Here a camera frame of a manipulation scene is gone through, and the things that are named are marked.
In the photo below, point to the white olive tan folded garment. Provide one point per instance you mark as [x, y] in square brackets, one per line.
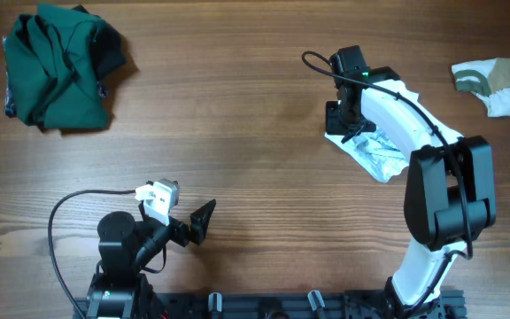
[488, 80]

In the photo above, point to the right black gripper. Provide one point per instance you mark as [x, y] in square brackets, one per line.
[333, 127]

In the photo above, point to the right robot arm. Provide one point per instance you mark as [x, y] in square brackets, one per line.
[450, 192]

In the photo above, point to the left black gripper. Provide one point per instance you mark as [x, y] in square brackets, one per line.
[197, 222]

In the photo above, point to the blue patterned cloth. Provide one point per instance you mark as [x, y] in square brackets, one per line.
[10, 109]

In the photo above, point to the green cloth bag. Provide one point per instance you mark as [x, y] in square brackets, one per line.
[50, 69]

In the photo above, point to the light blue striped baby pants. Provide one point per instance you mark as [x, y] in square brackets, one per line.
[399, 131]

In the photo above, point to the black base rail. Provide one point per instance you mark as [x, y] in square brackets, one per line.
[272, 305]

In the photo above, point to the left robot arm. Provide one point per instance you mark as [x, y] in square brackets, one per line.
[120, 288]

